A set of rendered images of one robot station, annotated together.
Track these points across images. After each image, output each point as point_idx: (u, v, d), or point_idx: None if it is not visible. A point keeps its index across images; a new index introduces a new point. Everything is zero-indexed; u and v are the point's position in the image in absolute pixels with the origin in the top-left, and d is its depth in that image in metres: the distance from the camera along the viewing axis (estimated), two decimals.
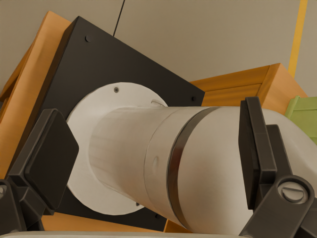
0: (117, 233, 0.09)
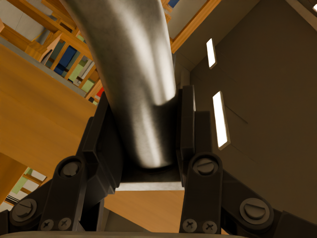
0: (117, 233, 0.09)
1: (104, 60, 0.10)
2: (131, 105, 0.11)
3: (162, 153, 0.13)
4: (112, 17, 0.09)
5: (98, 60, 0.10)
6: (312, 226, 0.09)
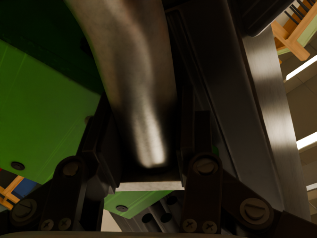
0: (117, 233, 0.09)
1: (104, 57, 0.10)
2: (132, 102, 0.11)
3: (162, 152, 0.13)
4: (112, 12, 0.09)
5: (99, 57, 0.10)
6: (312, 226, 0.09)
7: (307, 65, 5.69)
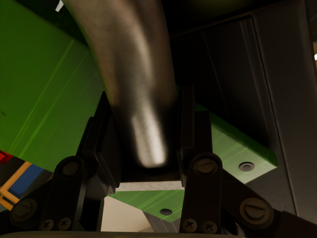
0: (117, 233, 0.09)
1: (104, 58, 0.10)
2: (132, 103, 0.11)
3: (162, 152, 0.13)
4: (112, 14, 0.09)
5: (98, 58, 0.10)
6: (312, 226, 0.09)
7: None
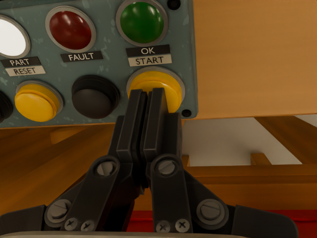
0: (117, 233, 0.09)
1: None
2: None
3: None
4: None
5: None
6: (264, 213, 0.09)
7: None
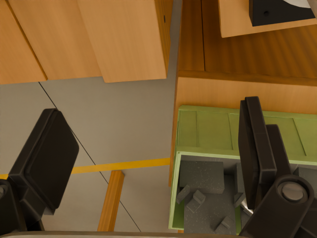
0: (117, 233, 0.09)
1: None
2: None
3: None
4: None
5: None
6: None
7: None
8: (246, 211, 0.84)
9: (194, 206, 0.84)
